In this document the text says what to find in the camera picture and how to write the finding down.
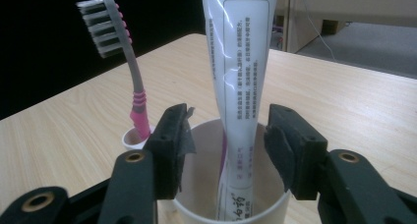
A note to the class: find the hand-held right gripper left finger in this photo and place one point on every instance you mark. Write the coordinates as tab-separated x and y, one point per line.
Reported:
164	152

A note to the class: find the light wooden desk furniture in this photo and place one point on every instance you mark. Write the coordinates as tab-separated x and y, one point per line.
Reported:
347	4

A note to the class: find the pink and grey toothbrush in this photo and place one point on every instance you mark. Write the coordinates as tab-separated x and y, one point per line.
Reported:
131	63

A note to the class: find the white and purple toothpaste tube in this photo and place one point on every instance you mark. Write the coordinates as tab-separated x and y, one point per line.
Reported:
241	86

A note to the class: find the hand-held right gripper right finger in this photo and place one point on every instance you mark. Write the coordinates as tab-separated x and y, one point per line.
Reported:
301	155

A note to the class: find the white cup with side holder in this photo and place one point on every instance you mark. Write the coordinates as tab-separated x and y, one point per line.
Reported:
203	184

